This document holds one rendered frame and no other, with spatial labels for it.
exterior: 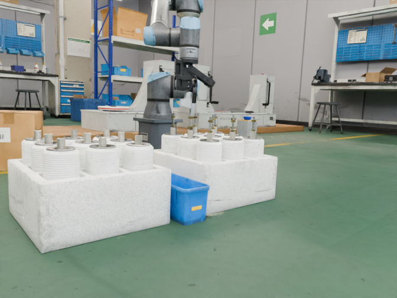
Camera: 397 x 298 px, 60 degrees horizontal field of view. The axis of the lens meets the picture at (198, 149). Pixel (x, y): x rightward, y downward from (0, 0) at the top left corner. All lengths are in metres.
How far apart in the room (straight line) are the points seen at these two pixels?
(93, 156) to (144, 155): 0.15
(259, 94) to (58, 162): 4.19
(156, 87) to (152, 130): 0.21
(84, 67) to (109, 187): 6.74
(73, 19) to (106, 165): 6.79
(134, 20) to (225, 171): 5.60
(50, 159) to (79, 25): 6.84
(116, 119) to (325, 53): 4.45
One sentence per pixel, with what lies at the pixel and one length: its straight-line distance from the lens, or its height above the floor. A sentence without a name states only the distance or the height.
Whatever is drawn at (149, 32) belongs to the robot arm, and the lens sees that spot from 1.43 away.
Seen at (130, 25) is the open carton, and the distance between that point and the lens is 6.59.
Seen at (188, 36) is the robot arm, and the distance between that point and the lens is 1.33.
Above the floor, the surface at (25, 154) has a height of 0.21.
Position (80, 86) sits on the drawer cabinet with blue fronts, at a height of 0.58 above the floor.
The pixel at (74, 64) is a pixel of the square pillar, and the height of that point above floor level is 1.05.
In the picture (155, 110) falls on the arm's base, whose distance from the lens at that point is 1.71.
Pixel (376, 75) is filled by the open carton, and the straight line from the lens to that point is 5.76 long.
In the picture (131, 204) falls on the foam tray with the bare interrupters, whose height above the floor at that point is 0.09.
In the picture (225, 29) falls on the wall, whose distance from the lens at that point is 8.25.
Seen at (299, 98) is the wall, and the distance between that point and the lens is 6.86.
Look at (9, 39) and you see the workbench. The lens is 7.07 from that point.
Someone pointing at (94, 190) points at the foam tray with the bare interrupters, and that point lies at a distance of 0.97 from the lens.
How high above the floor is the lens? 0.39
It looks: 8 degrees down
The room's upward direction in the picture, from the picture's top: 2 degrees clockwise
